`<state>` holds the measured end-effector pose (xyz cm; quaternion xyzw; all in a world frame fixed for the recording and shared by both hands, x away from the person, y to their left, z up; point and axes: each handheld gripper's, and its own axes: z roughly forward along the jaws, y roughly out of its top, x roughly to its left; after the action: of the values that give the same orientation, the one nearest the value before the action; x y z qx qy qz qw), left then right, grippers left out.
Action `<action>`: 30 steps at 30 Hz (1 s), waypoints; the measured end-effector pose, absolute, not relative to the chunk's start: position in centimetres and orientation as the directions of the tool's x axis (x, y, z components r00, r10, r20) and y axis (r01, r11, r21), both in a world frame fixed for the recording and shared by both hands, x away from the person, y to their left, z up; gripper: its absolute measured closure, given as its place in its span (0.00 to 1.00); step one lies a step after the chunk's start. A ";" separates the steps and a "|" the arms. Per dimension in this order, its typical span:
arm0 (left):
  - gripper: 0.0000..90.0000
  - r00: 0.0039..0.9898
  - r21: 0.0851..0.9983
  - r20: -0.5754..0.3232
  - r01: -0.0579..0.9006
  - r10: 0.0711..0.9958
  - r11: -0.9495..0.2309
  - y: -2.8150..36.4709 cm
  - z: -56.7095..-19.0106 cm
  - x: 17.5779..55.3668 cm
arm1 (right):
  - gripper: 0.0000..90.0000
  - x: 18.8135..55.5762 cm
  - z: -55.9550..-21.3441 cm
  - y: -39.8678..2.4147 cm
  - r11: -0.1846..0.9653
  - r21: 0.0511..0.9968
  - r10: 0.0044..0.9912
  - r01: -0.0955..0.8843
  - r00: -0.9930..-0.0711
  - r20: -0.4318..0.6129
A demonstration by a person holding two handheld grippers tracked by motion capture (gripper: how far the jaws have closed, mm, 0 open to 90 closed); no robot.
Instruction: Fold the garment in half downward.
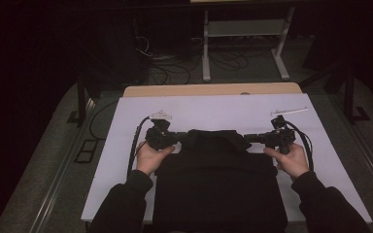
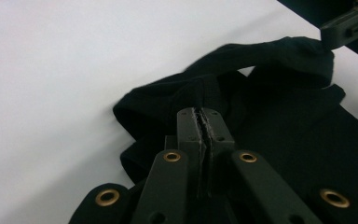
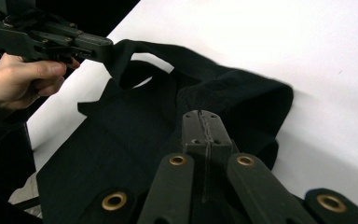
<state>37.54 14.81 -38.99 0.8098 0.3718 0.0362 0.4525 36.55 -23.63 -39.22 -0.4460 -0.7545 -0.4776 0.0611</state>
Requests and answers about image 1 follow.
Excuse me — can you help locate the person's left hand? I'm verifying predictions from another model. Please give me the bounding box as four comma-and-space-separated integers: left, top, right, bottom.
135, 141, 177, 177

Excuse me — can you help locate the black tank top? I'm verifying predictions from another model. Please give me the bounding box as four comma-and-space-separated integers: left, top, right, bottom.
152, 129, 288, 233

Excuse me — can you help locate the right hand-held gripper black cable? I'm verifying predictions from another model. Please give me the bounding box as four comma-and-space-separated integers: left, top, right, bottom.
285, 119, 315, 173

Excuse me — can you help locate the left hand-held gripper black cable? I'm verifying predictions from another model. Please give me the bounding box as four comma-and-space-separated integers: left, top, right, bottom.
126, 116, 152, 178

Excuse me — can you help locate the black floor socket frame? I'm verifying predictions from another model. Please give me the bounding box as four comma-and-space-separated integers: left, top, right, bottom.
74, 139, 99, 165

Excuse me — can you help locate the person's right hand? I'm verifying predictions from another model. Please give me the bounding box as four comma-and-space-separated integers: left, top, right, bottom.
263, 142, 311, 182

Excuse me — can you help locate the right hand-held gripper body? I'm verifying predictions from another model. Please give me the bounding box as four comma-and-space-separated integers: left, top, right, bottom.
261, 107, 309, 155

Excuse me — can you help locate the white metal stand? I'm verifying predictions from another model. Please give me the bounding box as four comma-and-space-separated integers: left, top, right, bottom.
202, 6, 296, 83

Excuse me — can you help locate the wooden table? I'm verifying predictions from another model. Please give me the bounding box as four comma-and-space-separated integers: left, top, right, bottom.
122, 82, 303, 98

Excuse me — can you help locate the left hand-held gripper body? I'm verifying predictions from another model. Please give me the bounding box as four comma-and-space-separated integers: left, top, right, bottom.
145, 110, 178, 151

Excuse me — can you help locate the thin black curved cable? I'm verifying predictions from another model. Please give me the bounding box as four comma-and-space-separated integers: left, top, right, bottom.
88, 100, 119, 142

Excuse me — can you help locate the bundle of black floor cables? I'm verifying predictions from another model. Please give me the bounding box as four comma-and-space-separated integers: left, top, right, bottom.
135, 34, 251, 86

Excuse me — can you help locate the hand-held gripper black cable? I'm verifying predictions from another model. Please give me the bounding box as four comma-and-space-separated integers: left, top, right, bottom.
126, 116, 152, 178
285, 119, 315, 173

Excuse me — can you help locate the white table sheet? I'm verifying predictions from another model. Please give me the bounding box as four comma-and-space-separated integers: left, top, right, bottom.
81, 93, 373, 225

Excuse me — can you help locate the black metal stand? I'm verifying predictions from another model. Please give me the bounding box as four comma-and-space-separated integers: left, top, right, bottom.
299, 61, 372, 124
66, 67, 105, 126

